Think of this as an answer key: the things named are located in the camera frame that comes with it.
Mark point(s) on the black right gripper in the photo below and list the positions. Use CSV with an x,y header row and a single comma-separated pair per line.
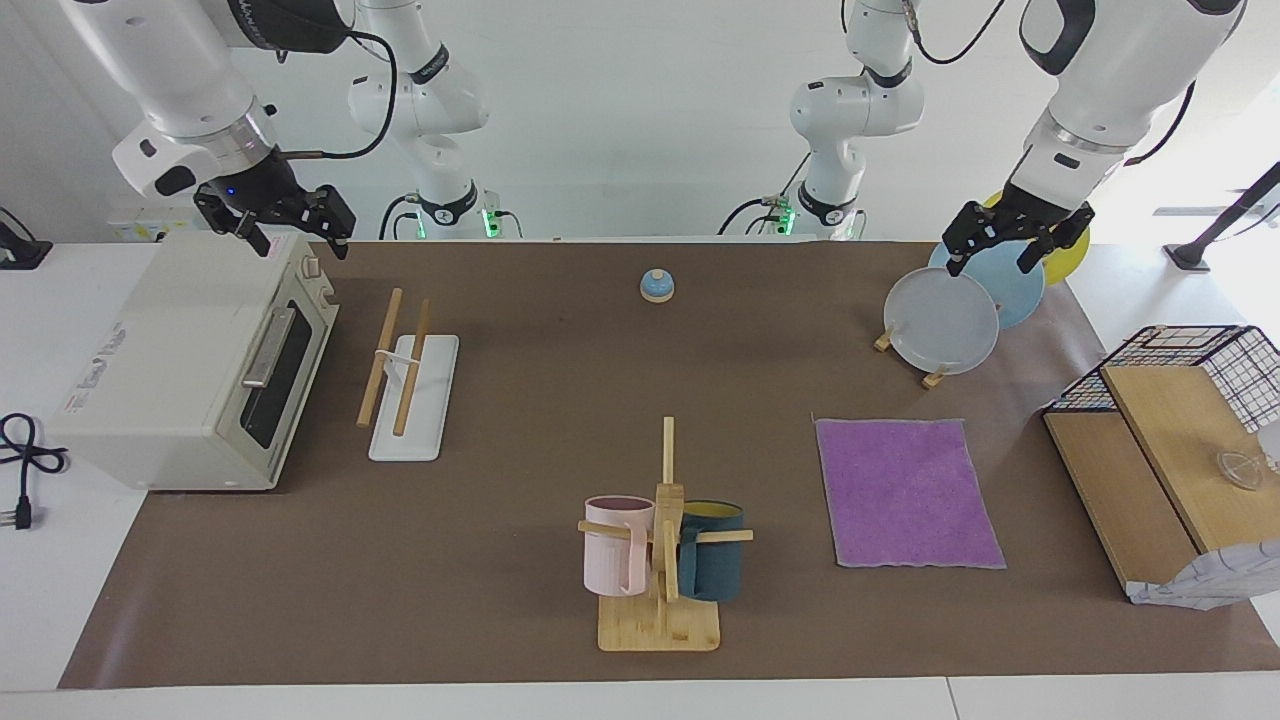
x,y
280,208

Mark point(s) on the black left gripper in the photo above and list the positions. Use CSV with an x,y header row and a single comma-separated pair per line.
x,y
1030,220

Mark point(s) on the purple and grey towel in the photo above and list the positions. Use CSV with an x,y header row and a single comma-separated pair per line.
x,y
910,495

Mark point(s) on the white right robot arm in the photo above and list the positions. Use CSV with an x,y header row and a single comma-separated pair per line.
x,y
180,80

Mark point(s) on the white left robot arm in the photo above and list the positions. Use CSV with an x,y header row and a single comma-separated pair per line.
x,y
1120,80

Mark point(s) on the wooden plate rack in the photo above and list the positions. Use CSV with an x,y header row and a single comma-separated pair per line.
x,y
935,379

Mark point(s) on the white towel rack wooden bars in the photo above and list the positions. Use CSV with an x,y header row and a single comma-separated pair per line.
x,y
420,420

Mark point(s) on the light blue plate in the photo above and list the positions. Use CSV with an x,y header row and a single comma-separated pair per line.
x,y
1015,290

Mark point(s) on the yellow plate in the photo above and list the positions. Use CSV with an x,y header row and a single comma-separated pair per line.
x,y
1075,250

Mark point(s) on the grey plate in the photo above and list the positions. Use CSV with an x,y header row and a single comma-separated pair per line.
x,y
940,320

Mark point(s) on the white power strip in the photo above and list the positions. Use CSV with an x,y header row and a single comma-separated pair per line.
x,y
140,228

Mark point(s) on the beige toaster oven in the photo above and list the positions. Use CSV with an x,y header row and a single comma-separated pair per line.
x,y
170,370

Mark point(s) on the wooden shelf box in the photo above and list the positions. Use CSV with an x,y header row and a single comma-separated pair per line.
x,y
1160,430

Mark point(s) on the clear glass lid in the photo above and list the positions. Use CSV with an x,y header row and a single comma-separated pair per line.
x,y
1240,470

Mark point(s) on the brown table mat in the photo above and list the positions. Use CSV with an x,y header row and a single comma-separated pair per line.
x,y
500,500

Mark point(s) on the blue call bell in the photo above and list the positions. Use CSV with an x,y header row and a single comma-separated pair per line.
x,y
657,288

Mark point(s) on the white patterned paper sheet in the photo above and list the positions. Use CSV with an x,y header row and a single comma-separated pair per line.
x,y
1210,585

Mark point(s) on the dark teal mug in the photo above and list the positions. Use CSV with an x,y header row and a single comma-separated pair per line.
x,y
715,565

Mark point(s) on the pink mug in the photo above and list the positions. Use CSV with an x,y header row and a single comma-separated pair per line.
x,y
612,560

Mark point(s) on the wooden mug tree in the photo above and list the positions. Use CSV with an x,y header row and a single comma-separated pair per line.
x,y
660,625

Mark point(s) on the black clamp mount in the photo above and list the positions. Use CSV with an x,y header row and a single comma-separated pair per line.
x,y
20,252

